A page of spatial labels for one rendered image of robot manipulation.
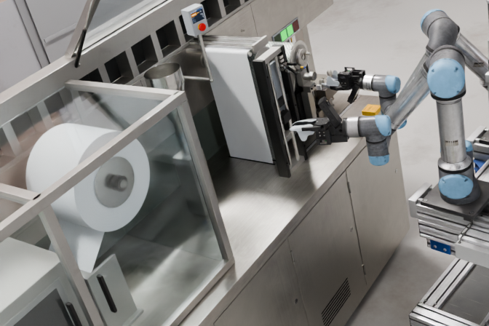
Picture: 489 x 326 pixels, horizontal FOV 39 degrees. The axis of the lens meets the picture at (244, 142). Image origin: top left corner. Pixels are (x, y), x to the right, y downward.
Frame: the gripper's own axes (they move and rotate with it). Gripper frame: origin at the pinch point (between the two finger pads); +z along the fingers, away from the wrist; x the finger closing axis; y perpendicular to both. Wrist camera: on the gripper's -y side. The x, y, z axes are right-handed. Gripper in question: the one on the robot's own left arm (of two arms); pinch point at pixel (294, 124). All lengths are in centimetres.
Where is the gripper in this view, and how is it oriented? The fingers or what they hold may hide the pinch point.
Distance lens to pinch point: 258.0
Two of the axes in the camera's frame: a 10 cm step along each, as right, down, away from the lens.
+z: -9.3, 0.5, 3.5
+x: 3.0, -4.0, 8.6
